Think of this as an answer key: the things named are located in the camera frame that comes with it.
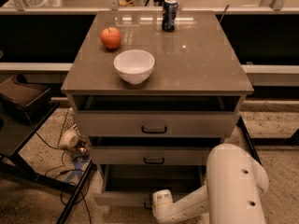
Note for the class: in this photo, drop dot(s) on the black stand leg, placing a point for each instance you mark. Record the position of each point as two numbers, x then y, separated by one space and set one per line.
251 147

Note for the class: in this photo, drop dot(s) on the grey drawer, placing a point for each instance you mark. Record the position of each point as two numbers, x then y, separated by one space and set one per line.
156 124
150 155
133 185

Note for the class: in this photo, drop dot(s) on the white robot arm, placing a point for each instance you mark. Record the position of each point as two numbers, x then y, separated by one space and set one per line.
232 192

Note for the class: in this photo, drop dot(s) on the dark soda can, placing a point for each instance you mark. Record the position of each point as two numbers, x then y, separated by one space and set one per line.
170 8

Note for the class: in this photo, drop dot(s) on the white bowl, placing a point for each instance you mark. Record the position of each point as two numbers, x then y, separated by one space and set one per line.
134 66

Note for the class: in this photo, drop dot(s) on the grey drawer cabinet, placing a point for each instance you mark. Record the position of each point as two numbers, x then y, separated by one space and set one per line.
195 70

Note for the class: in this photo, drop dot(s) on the brown bag on table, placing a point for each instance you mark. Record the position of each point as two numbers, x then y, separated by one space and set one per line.
21 98

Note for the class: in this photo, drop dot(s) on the wire mesh basket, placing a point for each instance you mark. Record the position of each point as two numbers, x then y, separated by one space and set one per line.
69 123

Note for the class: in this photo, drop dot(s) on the white round device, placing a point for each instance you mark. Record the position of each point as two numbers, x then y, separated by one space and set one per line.
69 139

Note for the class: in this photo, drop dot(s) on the black side table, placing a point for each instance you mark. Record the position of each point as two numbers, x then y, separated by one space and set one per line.
14 135

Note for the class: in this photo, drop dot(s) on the red apple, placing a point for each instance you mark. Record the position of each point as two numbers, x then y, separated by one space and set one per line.
111 38

